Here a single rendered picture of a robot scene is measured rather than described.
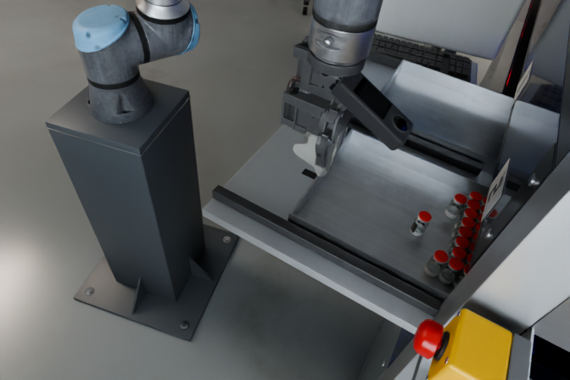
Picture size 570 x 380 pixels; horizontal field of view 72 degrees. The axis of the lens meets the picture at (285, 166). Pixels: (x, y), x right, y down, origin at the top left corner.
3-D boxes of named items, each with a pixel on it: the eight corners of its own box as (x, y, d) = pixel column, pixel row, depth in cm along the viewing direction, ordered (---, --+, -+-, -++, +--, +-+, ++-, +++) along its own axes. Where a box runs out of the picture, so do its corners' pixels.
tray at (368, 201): (515, 213, 73) (525, 201, 70) (492, 334, 56) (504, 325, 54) (348, 141, 83) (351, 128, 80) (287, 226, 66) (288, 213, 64)
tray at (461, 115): (533, 119, 94) (541, 107, 92) (520, 187, 78) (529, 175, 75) (399, 70, 104) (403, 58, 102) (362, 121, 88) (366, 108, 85)
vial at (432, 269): (439, 269, 63) (450, 254, 60) (436, 279, 61) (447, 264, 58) (426, 262, 63) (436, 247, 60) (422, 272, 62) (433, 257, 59)
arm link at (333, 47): (386, 15, 46) (360, 42, 41) (377, 51, 50) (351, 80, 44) (329, -3, 48) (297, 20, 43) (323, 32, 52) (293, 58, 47)
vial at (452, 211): (458, 213, 71) (468, 196, 68) (455, 220, 70) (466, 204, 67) (446, 207, 72) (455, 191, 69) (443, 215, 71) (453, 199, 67)
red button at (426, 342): (447, 341, 45) (461, 326, 43) (438, 373, 43) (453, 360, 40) (416, 323, 47) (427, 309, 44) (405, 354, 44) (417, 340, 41)
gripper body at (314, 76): (304, 101, 61) (315, 27, 52) (354, 122, 58) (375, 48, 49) (278, 127, 56) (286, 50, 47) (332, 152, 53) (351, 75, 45)
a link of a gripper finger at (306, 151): (295, 162, 64) (302, 118, 58) (327, 177, 62) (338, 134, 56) (285, 174, 62) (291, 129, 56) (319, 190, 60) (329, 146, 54)
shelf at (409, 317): (531, 114, 99) (535, 108, 98) (479, 371, 55) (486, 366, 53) (356, 53, 113) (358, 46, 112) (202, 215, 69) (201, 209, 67)
